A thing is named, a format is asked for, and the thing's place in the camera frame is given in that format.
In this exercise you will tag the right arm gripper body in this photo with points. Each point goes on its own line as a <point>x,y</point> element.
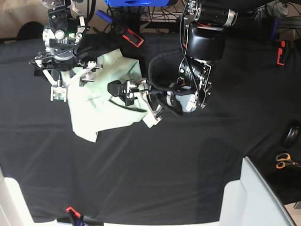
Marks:
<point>52,59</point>

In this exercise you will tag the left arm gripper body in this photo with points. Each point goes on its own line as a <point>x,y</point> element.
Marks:
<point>177,100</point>

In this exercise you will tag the light green T-shirt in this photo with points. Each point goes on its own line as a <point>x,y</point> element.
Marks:
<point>93,109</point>

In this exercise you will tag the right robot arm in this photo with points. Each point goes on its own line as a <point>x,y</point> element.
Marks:
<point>67,25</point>

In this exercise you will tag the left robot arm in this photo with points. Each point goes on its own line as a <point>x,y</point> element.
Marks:
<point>202,45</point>

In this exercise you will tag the black round stool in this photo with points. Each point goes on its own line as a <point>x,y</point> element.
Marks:
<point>31,30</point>

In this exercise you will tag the red and black clamp tool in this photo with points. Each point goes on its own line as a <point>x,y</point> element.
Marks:
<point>129,35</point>

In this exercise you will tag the blue cylindrical marker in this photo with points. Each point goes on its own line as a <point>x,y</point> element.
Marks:
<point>104,16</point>

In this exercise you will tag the black table cloth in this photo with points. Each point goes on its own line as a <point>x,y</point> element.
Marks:
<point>173,173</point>

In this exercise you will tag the blue plastic box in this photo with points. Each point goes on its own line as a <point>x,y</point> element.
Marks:
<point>145,3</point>

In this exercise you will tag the red and black clamp bottom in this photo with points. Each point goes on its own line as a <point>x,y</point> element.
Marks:
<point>76,219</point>

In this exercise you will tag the orange and black bracket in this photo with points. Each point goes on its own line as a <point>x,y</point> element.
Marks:
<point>283,52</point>

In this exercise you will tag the orange handled scissors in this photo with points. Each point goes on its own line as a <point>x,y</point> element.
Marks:
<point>284,160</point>

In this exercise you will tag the white table frame right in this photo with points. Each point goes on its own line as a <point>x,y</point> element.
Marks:
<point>250,201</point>

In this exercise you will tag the white table frame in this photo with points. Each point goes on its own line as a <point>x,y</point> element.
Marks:
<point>13,208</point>
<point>250,201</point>

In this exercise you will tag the white table frame left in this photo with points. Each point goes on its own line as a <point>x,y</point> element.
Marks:
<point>13,208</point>

